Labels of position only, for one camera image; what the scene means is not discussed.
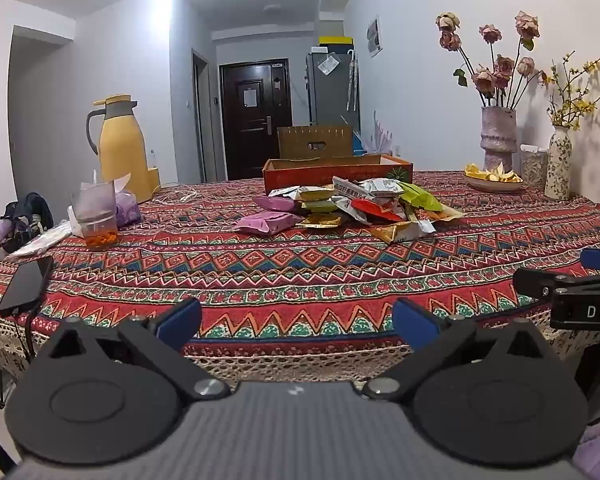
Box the white plastic bag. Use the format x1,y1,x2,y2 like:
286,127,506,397
7,220,73,261

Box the patterned red tablecloth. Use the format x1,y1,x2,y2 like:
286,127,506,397
0,170,600,381

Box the white cable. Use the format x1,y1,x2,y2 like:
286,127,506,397
152,187,201,206

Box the purple decorative feathers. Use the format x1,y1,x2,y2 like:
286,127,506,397
372,110,394,154

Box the pink ceramic vase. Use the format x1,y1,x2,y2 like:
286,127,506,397
481,106,518,173

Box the pink snack packet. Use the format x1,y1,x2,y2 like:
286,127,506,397
236,211,306,236
255,196,303,212

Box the dark jacket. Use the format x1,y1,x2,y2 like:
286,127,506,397
0,192,55,256

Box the white packet with green print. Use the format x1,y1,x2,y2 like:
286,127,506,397
370,178,403,197

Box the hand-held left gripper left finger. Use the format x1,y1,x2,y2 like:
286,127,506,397
37,297,231,401

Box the black cable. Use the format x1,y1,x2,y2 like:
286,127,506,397
12,305,46,362

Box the pile of orange peels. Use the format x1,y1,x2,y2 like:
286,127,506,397
465,162,523,183

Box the yellow flower branches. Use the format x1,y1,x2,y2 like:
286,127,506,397
542,50,600,131

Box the yellow thermos jug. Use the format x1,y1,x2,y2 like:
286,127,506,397
86,94,156,193

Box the dark entrance door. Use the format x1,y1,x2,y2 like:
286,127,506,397
219,58,293,182

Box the glass jar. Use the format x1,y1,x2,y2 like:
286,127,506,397
520,144,550,188

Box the interior doorway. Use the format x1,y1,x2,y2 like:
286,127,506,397
191,49,217,183

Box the dried rose bouquet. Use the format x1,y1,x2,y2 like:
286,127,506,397
435,10,548,110

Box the glass cup with tea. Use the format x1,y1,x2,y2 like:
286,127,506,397
70,181,119,252

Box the folded umbrella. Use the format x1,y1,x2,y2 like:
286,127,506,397
346,50,359,111

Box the small gold and white packet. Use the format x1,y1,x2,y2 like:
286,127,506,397
297,187,336,202

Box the crinkled gold snack packet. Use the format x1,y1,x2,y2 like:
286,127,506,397
370,220,437,244

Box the brown cardboard box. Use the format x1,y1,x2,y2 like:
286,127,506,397
277,126,355,159

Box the purple tissue pack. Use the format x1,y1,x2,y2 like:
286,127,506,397
80,172,143,228

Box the wall picture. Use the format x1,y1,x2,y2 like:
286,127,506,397
367,17,383,57

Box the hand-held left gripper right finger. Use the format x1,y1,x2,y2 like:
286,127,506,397
362,297,563,401

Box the shallow ceramic bowl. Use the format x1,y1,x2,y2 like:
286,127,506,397
462,170,525,195

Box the grey refrigerator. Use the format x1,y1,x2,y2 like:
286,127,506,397
306,45,361,128

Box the black phone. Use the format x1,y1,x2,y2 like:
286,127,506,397
0,256,55,318

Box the orange cardboard box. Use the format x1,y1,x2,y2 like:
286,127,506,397
262,155,413,196

